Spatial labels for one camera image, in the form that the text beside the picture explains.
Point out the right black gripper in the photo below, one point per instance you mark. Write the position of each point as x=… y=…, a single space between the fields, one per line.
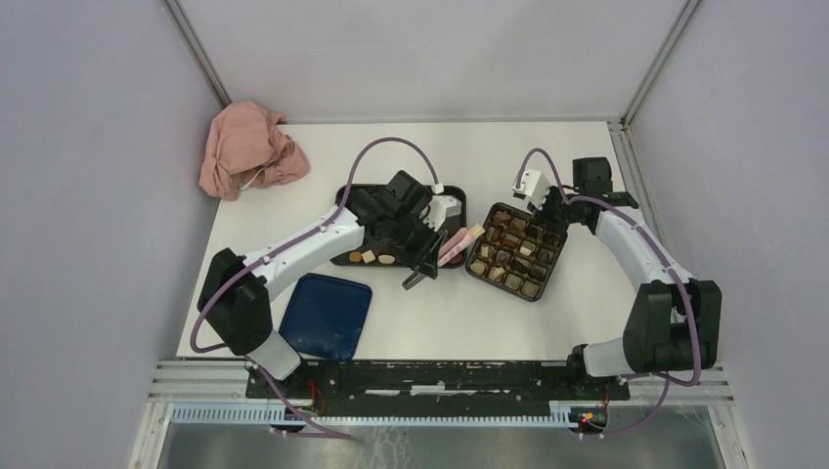
x=544 y=212

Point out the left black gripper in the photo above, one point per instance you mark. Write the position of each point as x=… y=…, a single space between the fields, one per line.
x=423 y=261

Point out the pink cat paw tongs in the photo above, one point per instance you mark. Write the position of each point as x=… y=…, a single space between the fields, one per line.
x=449 y=250

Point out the black chocolate tray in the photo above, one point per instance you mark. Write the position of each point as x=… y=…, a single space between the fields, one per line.
x=452 y=225

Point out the blue chocolate box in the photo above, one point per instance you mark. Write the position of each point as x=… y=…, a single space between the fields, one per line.
x=494 y=257

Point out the white square chocolate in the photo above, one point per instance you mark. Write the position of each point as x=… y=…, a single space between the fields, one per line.
x=476 y=230

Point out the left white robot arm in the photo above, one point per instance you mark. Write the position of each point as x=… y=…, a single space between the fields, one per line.
x=404 y=216

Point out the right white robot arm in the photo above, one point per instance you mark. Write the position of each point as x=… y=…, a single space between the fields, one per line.
x=673 y=328

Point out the white oval flat chocolate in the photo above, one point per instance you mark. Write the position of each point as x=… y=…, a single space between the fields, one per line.
x=386 y=259

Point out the white cube chocolate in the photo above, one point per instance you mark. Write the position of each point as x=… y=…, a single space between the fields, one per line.
x=368 y=257

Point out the blue tin lid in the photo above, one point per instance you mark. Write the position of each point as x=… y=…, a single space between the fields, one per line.
x=325 y=317

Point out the pink cloth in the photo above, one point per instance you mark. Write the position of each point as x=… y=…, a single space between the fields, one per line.
x=245 y=148

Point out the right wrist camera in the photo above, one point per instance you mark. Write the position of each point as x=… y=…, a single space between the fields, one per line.
x=533 y=187

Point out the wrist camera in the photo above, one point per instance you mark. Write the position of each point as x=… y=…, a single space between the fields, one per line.
x=440 y=208
x=533 y=187

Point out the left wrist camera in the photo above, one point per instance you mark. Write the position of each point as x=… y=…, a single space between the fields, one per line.
x=440 y=208

